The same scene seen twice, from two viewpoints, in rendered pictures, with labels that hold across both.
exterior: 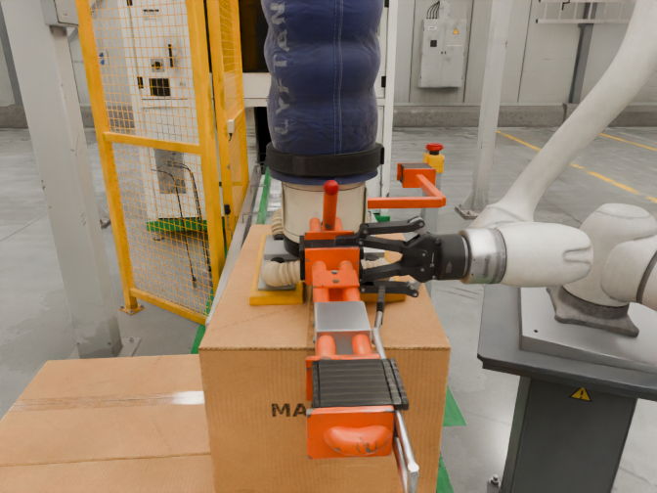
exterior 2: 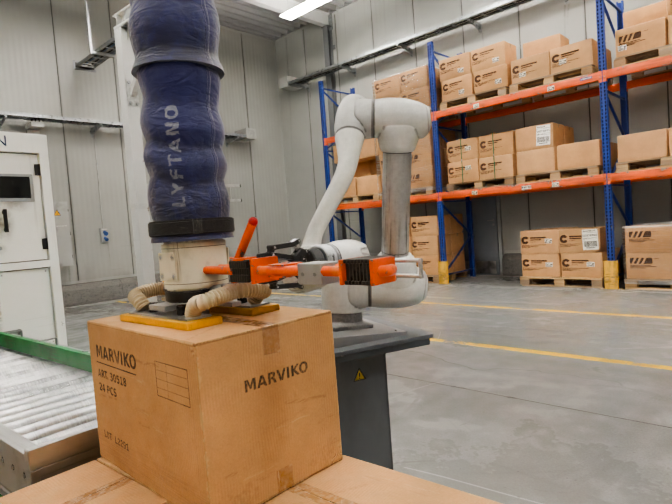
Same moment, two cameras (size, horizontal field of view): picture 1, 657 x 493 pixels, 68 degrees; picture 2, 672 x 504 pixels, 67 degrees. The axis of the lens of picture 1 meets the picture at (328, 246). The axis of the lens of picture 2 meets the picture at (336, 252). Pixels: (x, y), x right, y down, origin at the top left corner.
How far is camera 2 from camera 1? 0.81 m
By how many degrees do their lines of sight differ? 48
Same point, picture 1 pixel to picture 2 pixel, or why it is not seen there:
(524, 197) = (316, 239)
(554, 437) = (353, 417)
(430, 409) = (328, 358)
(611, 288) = (355, 299)
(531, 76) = not seen: hidden behind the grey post
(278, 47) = (170, 150)
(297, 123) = (193, 198)
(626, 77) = (348, 169)
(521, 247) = (344, 248)
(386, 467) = (313, 413)
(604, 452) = (380, 412)
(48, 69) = not seen: outside the picture
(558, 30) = not seen: hidden behind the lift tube
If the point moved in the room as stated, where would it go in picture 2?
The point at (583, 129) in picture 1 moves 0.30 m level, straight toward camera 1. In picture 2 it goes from (336, 197) to (372, 188)
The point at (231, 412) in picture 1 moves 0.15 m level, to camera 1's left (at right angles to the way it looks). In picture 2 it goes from (218, 397) to (151, 420)
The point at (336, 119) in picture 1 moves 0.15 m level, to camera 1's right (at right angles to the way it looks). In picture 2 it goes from (218, 194) to (264, 194)
